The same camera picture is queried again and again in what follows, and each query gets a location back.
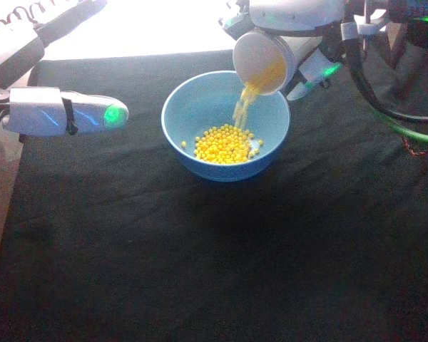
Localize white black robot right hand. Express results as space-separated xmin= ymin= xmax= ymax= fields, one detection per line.
xmin=217 ymin=0 xmax=347 ymax=103

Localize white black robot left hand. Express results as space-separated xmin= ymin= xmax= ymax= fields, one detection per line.
xmin=0 ymin=0 xmax=130 ymax=138

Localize white cup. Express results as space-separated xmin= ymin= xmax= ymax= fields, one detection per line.
xmin=232 ymin=29 xmax=296 ymax=98

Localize yellow beads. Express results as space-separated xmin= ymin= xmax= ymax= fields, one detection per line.
xmin=180 ymin=56 xmax=287 ymax=165

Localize blue bowl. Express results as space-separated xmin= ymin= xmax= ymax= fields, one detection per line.
xmin=160 ymin=70 xmax=292 ymax=183

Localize black table cloth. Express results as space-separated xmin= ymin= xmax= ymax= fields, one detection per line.
xmin=0 ymin=48 xmax=428 ymax=342

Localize black cable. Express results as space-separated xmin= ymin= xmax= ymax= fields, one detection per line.
xmin=344 ymin=33 xmax=428 ymax=125

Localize green cable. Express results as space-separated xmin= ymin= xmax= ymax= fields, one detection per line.
xmin=372 ymin=108 xmax=428 ymax=146

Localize red cable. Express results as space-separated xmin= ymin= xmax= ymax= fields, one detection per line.
xmin=400 ymin=136 xmax=428 ymax=157

